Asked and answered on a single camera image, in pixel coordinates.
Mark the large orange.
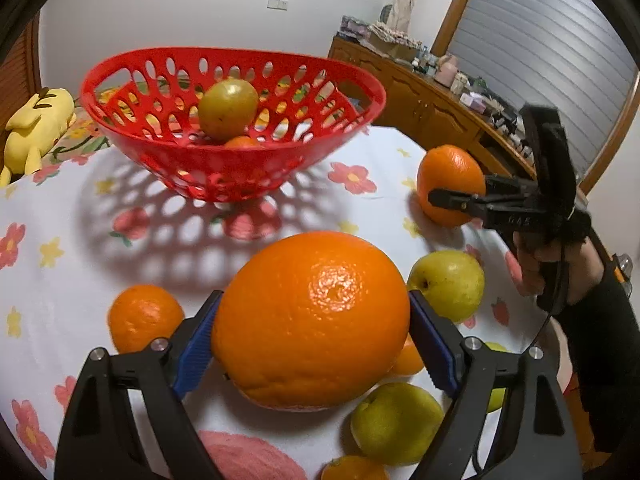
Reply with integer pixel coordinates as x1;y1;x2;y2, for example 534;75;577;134
212;231;409;411
416;144;486;228

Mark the large orange front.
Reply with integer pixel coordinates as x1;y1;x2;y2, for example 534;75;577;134
212;231;409;411

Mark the black sleeved right forearm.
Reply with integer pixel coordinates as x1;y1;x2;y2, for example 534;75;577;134
556;264;639;479

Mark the person's right hand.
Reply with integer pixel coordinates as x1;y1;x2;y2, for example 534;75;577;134
513;233;604;304

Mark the yellow guava near gripper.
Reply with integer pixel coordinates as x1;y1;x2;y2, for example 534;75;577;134
407;249;485;324

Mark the wooden sideboard cabinet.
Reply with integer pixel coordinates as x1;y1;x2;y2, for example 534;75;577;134
328;36;535;180

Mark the medium orange mandarin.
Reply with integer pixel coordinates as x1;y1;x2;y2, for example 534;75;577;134
107;284;186;353

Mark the window roller blind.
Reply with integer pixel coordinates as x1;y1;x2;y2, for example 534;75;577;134
448;0;637;174

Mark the green guava fruit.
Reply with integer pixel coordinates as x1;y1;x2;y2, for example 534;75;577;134
349;382;444;466

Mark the pink bottle on cabinet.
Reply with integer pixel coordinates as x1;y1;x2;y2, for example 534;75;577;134
434;54;459;88

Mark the small kumquat middle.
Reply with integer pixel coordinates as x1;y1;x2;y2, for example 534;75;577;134
388;335;424;377

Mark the small kumquat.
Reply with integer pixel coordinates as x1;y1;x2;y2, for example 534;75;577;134
388;335;424;377
224;136;262;150

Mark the small orange bottom edge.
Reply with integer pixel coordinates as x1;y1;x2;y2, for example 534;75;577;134
320;455;390;480

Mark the small kumquat left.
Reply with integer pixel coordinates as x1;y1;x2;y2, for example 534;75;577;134
224;136;262;150

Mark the green tomato left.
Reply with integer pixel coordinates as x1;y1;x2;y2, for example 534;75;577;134
198;78;259;142

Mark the red plastic perforated basket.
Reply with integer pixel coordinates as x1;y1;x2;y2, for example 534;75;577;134
80;47;386;203

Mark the yellow plush toy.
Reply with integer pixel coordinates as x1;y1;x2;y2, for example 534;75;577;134
1;87;77;188

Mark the brown louvered wardrobe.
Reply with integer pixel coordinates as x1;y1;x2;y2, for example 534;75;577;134
0;14;41;146

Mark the white wall switch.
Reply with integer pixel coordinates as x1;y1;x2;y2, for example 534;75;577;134
267;0;288;11

